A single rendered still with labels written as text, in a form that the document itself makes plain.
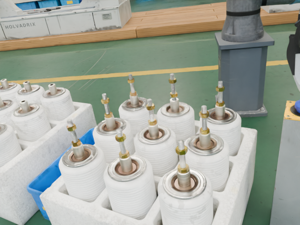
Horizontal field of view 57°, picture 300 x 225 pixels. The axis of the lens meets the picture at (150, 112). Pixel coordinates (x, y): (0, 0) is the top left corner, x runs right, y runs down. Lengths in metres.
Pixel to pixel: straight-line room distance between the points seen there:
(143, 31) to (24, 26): 1.12
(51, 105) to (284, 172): 0.68
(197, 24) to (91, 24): 0.94
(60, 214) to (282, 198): 0.48
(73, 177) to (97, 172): 0.05
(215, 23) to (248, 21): 1.42
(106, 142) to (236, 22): 0.64
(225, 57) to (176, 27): 1.43
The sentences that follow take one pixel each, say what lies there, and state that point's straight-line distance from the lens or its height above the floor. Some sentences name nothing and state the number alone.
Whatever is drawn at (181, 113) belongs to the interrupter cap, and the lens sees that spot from 0.69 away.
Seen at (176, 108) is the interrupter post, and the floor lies 0.26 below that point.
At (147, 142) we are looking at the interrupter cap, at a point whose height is 0.25.
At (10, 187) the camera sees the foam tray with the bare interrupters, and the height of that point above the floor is 0.13.
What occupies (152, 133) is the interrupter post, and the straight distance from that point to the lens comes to 0.61.
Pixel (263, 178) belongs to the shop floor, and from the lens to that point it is 0.89.
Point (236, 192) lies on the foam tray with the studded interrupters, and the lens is 0.59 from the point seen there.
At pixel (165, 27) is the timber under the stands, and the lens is 2.46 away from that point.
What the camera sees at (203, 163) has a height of 0.24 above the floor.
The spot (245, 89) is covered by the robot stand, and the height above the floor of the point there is 0.12.
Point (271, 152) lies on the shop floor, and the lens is 0.99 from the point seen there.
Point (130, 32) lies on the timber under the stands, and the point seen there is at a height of 0.06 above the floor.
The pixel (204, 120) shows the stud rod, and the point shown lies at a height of 0.31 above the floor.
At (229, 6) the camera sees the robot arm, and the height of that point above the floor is 0.41.
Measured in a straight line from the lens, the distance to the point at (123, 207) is 0.55.
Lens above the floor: 0.60
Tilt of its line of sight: 29 degrees down
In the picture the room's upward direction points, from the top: 8 degrees counter-clockwise
